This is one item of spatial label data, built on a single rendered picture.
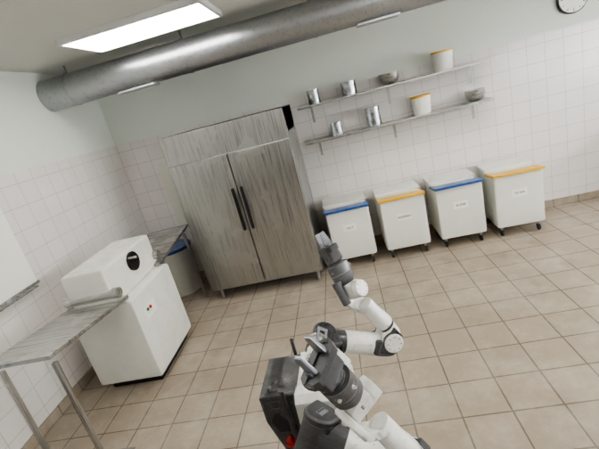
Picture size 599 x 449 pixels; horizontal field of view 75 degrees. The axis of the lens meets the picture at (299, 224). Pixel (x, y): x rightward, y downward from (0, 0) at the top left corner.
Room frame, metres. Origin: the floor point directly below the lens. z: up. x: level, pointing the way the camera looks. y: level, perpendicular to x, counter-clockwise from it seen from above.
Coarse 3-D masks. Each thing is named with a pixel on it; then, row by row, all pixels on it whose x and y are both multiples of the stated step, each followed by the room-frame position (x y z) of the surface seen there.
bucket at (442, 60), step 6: (450, 48) 4.58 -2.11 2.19; (432, 54) 4.66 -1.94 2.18; (438, 54) 4.60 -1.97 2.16; (444, 54) 4.57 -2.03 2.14; (450, 54) 4.59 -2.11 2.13; (432, 60) 4.69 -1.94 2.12; (438, 60) 4.61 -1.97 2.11; (444, 60) 4.58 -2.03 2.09; (450, 60) 4.59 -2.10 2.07; (438, 66) 4.62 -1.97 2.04; (444, 66) 4.59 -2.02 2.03; (450, 66) 4.59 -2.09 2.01
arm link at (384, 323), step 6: (378, 306) 1.37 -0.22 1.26; (372, 312) 1.35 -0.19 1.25; (378, 312) 1.35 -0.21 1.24; (384, 312) 1.37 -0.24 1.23; (372, 318) 1.35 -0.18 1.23; (378, 318) 1.35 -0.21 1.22; (384, 318) 1.35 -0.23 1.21; (390, 318) 1.37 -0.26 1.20; (378, 324) 1.35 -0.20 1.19; (384, 324) 1.34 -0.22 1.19; (390, 324) 1.35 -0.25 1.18; (396, 324) 1.37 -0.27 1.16; (378, 330) 1.39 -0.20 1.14; (384, 330) 1.34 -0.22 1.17; (390, 330) 1.34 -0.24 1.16; (396, 330) 1.32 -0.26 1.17; (384, 336) 1.33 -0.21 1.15; (402, 336) 1.32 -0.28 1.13
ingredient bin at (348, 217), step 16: (336, 208) 4.53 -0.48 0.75; (352, 208) 4.37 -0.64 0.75; (368, 208) 4.40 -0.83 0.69; (336, 224) 4.42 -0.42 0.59; (352, 224) 4.40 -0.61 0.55; (368, 224) 4.38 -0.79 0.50; (336, 240) 4.43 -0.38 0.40; (352, 240) 4.41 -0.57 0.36; (368, 240) 4.38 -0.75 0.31; (352, 256) 4.41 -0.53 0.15
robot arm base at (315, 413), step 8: (312, 408) 0.94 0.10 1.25; (320, 408) 0.95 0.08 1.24; (328, 408) 0.95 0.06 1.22; (304, 416) 0.91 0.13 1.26; (312, 416) 0.89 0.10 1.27; (320, 416) 0.90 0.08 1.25; (328, 416) 0.91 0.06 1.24; (336, 416) 0.92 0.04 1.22; (312, 424) 0.88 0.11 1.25; (320, 424) 0.87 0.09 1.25; (328, 424) 0.88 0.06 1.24; (336, 424) 0.92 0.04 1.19
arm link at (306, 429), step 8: (304, 424) 0.90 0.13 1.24; (304, 432) 0.89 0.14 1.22; (312, 432) 0.88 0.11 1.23; (320, 432) 0.87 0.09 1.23; (328, 432) 0.88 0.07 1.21; (336, 432) 0.87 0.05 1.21; (344, 432) 0.87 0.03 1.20; (296, 440) 0.91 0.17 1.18; (304, 440) 0.88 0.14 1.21; (312, 440) 0.87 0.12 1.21; (320, 440) 0.86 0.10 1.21; (328, 440) 0.86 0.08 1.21; (336, 440) 0.85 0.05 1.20; (344, 440) 0.85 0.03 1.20; (296, 448) 0.89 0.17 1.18; (304, 448) 0.87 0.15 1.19; (312, 448) 0.86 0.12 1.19; (320, 448) 0.86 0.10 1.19; (328, 448) 0.85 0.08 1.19; (336, 448) 0.84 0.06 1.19
